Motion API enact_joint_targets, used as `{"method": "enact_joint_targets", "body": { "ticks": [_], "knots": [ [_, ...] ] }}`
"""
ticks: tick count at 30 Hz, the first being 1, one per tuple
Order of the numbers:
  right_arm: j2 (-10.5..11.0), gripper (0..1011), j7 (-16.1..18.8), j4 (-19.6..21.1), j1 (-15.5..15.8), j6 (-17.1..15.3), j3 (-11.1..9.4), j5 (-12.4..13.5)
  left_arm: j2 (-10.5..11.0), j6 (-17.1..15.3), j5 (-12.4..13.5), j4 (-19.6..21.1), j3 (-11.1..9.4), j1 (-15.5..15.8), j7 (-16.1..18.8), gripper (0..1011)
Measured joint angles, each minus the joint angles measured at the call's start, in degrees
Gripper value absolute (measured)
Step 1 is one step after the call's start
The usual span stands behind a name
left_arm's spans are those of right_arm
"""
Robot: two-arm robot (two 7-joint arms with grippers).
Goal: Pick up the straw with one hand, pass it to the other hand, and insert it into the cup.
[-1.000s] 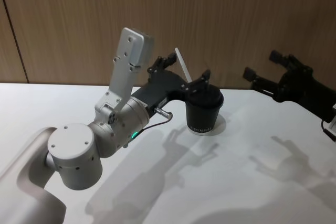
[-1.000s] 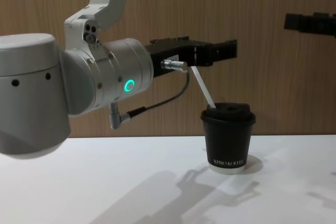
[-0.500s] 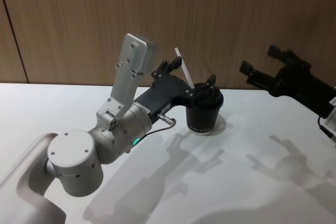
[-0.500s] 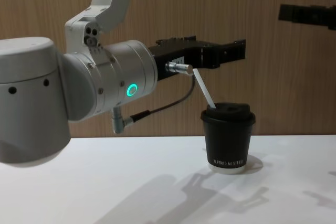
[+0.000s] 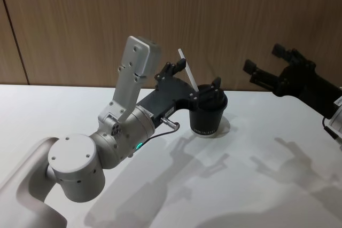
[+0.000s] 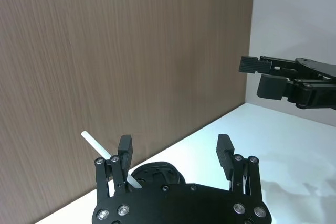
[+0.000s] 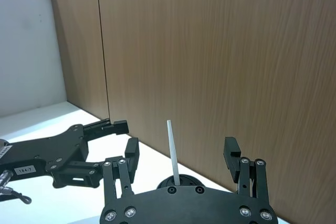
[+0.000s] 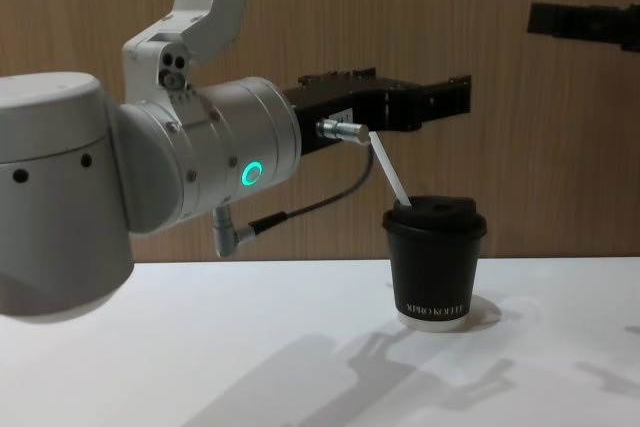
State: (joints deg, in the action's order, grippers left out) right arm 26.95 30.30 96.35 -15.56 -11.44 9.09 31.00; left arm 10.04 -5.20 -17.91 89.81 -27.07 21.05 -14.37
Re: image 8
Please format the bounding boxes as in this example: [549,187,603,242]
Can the black plastic cup lid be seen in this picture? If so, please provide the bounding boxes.
[381,194,489,240]

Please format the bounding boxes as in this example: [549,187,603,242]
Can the black paper cup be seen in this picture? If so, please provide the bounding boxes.
[383,226,487,334]

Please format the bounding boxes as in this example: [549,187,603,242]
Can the dark cable with silver plugs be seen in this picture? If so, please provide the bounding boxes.
[211,116,376,257]

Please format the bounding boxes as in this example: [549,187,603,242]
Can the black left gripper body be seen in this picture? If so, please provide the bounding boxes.
[281,66,435,159]

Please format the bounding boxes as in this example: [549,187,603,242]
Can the white straw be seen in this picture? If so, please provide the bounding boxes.
[368,131,414,210]

